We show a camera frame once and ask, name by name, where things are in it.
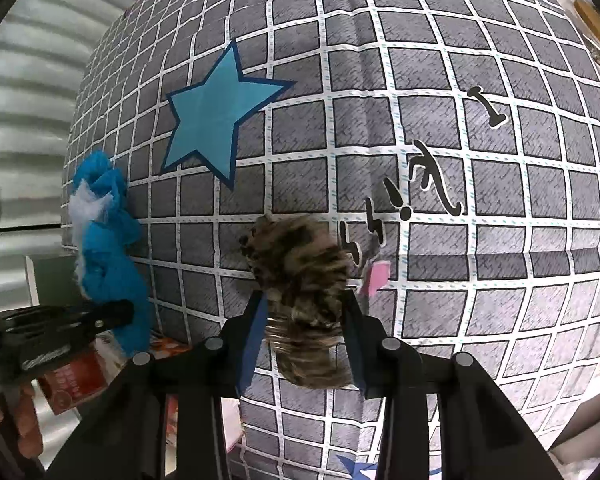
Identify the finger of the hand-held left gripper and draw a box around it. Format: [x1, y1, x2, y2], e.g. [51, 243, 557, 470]
[2, 299, 135, 336]
[20, 331, 101, 373]

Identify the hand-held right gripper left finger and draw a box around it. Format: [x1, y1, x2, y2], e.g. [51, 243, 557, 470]
[45, 292, 270, 480]

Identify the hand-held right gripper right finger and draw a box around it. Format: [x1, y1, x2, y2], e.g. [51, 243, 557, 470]
[339, 287, 565, 480]

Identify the leopard print scrunchie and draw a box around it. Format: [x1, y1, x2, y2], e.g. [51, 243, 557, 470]
[240, 214, 355, 390]

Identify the person's left hand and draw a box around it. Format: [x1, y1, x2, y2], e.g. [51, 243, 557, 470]
[0, 379, 45, 462]

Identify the red box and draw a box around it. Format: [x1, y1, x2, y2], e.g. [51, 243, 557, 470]
[37, 340, 112, 417]

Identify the grey storage box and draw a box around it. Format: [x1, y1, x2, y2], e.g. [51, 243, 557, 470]
[25, 254, 88, 309]

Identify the small pink foam piece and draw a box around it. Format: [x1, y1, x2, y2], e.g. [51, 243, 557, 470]
[357, 260, 392, 297]

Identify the grey grid star-print blanket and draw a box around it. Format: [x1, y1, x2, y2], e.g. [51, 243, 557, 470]
[60, 0, 600, 480]

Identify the white cloth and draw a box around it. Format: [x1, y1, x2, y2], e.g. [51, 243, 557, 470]
[549, 437, 600, 480]

